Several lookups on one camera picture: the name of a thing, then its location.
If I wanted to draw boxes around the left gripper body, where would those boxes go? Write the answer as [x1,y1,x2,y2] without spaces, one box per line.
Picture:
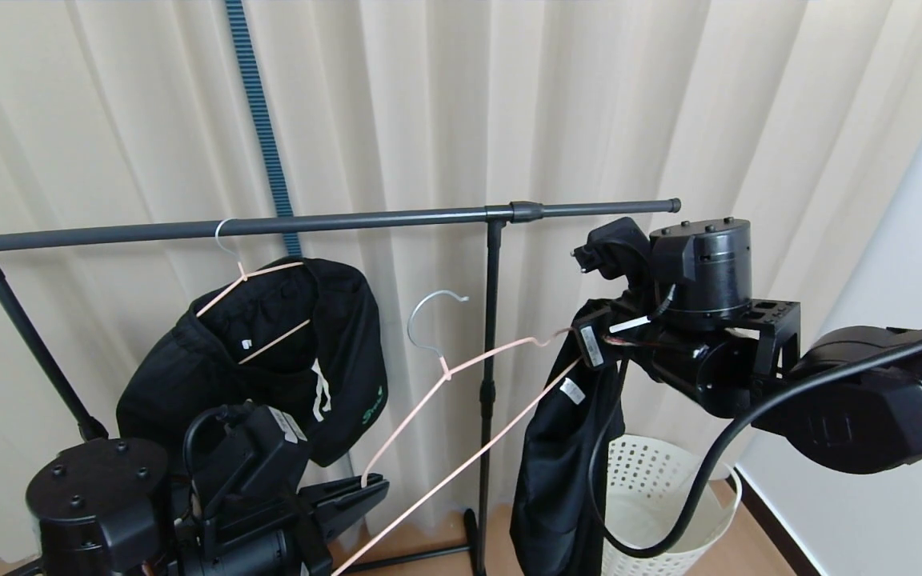
[181,500,334,576]

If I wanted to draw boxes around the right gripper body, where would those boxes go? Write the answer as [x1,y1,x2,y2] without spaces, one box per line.
[573,300,754,419]

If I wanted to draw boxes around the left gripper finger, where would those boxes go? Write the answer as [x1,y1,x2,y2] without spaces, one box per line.
[301,474,391,513]
[313,488,388,546]

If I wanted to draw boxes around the black shorts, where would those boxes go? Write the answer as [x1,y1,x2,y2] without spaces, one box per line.
[115,256,390,481]

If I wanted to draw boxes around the pink clothes hanger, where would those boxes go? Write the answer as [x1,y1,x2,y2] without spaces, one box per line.
[331,290,586,576]
[194,218,315,367]

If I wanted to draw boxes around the black heap of clothes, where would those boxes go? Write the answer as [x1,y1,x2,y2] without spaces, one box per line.
[509,326,631,576]

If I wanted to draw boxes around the white laundry basket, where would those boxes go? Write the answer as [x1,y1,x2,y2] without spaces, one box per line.
[601,434,744,576]

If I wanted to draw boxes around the black clothes rack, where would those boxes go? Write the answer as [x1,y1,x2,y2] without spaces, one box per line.
[0,198,682,576]

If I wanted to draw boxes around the beige curtain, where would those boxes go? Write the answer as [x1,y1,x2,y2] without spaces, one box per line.
[0,0,302,561]
[225,0,922,529]

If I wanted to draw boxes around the black cable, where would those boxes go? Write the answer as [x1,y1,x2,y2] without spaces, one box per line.
[182,404,238,481]
[587,336,922,559]

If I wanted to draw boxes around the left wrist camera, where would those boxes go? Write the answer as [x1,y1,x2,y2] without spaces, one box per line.
[181,402,311,517]

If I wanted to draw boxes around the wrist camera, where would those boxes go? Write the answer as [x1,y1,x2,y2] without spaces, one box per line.
[571,216,658,282]
[181,402,311,517]

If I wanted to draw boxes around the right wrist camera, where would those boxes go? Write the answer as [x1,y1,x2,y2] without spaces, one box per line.
[571,216,658,282]

